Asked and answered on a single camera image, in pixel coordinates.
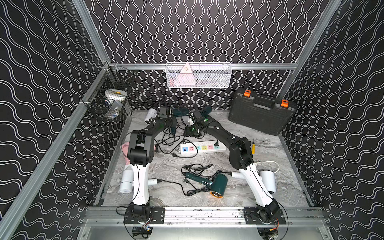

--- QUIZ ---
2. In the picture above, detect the white multicolour power strip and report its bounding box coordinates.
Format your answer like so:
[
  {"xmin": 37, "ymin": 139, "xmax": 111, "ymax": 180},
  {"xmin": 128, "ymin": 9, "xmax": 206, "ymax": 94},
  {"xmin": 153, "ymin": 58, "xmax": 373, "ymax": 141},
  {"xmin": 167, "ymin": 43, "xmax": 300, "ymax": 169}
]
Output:
[{"xmin": 180, "ymin": 140, "xmax": 227, "ymax": 157}]

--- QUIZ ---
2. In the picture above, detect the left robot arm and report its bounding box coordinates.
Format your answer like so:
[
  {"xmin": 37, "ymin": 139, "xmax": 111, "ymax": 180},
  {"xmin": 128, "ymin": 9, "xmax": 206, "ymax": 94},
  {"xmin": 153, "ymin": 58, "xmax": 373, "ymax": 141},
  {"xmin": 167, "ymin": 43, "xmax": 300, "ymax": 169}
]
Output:
[{"xmin": 127, "ymin": 107, "xmax": 176, "ymax": 220}]

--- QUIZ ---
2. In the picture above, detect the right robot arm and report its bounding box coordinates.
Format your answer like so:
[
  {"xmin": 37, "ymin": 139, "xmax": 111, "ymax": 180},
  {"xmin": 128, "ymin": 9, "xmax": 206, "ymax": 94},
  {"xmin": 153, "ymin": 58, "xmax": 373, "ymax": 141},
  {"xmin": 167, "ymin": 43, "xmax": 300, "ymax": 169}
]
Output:
[{"xmin": 191, "ymin": 109, "xmax": 280, "ymax": 222}]

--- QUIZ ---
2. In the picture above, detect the green dryer back left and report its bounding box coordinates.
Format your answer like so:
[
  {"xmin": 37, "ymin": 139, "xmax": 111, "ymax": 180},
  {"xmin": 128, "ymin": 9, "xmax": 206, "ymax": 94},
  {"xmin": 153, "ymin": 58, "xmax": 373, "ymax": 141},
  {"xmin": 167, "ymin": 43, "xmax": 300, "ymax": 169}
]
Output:
[{"xmin": 171, "ymin": 106, "xmax": 190, "ymax": 136}]

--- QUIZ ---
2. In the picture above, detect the white dryer at back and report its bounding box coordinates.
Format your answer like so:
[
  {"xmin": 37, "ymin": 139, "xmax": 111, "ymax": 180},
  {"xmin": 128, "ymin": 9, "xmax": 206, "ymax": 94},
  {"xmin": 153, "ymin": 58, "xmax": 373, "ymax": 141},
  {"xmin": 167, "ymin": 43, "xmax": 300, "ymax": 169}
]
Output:
[{"xmin": 144, "ymin": 108, "xmax": 158, "ymax": 124}]

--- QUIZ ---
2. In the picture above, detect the white dryer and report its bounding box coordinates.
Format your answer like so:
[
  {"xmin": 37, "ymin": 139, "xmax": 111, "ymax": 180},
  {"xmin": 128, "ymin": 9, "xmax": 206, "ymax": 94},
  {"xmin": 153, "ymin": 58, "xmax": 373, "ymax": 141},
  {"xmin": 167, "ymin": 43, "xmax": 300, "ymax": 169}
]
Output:
[
  {"xmin": 119, "ymin": 164, "xmax": 158, "ymax": 194},
  {"xmin": 231, "ymin": 170, "xmax": 277, "ymax": 194},
  {"xmin": 144, "ymin": 108, "xmax": 158, "ymax": 124}
]

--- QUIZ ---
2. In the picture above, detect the green dryer back right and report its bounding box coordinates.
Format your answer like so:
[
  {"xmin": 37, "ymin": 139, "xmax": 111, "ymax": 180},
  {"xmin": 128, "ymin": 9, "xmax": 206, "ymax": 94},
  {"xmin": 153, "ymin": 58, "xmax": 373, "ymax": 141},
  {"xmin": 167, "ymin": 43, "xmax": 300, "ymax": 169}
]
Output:
[{"xmin": 200, "ymin": 106, "xmax": 212, "ymax": 116}]

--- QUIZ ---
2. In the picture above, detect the pink triangular item in basket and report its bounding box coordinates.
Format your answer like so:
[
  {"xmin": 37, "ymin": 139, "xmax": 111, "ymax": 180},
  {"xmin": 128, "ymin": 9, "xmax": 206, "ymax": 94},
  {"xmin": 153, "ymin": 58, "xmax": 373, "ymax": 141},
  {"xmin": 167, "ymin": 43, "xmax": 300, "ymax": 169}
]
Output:
[{"xmin": 174, "ymin": 63, "xmax": 196, "ymax": 88}]

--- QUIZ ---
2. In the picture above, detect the pink hair dryer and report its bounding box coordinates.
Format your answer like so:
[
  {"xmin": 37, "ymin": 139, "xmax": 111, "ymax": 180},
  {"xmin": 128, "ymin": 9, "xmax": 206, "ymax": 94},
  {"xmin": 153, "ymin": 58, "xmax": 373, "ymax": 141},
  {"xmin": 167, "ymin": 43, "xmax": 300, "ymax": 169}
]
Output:
[{"xmin": 121, "ymin": 142, "xmax": 155, "ymax": 167}]

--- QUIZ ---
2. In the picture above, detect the green dryer in front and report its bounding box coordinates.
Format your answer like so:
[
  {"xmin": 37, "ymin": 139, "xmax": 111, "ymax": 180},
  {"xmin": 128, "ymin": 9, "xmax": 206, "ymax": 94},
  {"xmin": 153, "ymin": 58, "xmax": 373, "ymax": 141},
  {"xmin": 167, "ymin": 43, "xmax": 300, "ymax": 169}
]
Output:
[{"xmin": 186, "ymin": 173, "xmax": 228, "ymax": 199}]

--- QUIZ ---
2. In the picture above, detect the black plastic tool case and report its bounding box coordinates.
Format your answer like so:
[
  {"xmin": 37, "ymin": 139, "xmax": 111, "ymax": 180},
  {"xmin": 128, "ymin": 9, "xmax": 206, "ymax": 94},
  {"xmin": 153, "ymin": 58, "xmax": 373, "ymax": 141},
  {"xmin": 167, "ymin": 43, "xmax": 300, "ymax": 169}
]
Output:
[{"xmin": 229, "ymin": 89, "xmax": 298, "ymax": 136}]

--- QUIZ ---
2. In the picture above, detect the white dryer front left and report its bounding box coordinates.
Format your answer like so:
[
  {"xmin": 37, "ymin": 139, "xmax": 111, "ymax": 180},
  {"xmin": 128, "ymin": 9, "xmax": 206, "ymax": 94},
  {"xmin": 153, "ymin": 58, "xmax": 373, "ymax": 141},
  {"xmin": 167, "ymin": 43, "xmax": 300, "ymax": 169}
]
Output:
[{"xmin": 119, "ymin": 164, "xmax": 158, "ymax": 194}]

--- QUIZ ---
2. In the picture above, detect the white dryer front right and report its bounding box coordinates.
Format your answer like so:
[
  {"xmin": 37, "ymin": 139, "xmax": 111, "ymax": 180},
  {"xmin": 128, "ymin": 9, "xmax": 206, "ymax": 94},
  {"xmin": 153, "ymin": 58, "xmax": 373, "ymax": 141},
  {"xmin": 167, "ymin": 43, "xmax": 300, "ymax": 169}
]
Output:
[{"xmin": 231, "ymin": 170, "xmax": 277, "ymax": 194}]

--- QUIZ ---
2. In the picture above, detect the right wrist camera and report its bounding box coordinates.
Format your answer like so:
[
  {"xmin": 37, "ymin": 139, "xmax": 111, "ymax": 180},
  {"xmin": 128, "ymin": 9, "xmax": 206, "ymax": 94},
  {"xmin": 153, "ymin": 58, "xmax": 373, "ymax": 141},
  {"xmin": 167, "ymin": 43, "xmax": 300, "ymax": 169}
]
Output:
[{"xmin": 185, "ymin": 116, "xmax": 195, "ymax": 126}]

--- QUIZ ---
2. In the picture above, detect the black cord front green dryer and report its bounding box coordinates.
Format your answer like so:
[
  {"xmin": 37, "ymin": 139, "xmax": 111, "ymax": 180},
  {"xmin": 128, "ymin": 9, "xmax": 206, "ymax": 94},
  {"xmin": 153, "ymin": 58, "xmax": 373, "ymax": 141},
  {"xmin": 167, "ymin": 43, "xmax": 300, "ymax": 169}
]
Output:
[{"xmin": 179, "ymin": 163, "xmax": 221, "ymax": 197}]

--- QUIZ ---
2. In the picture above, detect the white wire wall basket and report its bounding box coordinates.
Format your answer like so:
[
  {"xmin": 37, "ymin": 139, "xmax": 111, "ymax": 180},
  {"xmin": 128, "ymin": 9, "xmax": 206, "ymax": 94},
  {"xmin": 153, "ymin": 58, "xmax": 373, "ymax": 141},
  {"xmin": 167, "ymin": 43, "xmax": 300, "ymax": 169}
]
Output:
[{"xmin": 165, "ymin": 63, "xmax": 233, "ymax": 89}]

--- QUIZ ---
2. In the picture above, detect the yellow handled screwdriver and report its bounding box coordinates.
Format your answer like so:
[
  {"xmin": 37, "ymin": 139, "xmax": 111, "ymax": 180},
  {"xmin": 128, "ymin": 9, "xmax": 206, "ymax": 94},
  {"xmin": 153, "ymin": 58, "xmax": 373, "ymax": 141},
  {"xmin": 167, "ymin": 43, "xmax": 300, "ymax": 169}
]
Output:
[{"xmin": 251, "ymin": 139, "xmax": 256, "ymax": 155}]

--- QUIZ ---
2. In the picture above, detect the black wire mesh basket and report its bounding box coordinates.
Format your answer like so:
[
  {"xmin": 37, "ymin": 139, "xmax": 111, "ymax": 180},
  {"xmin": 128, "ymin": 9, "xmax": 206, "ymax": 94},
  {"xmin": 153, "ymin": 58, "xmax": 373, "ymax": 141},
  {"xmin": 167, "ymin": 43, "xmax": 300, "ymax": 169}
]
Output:
[{"xmin": 85, "ymin": 64, "xmax": 138, "ymax": 122}]

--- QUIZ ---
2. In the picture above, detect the white power strip cable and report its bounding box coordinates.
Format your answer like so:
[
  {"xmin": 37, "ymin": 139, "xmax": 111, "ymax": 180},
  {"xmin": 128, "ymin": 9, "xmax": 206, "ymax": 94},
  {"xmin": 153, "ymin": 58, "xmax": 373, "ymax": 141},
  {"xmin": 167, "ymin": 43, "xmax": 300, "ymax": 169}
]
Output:
[{"xmin": 254, "ymin": 160, "xmax": 280, "ymax": 175}]

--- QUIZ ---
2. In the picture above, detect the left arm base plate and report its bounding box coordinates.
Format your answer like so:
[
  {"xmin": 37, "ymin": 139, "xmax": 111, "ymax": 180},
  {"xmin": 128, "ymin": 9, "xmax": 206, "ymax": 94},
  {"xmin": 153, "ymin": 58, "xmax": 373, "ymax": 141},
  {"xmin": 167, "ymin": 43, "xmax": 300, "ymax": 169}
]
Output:
[{"xmin": 124, "ymin": 205, "xmax": 166, "ymax": 225}]

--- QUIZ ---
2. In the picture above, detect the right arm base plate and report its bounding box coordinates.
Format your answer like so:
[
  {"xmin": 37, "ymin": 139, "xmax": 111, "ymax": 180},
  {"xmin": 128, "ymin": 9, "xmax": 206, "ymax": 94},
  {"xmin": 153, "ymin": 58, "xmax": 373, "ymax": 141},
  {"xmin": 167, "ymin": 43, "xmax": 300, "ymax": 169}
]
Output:
[{"xmin": 243, "ymin": 207, "xmax": 287, "ymax": 225}]

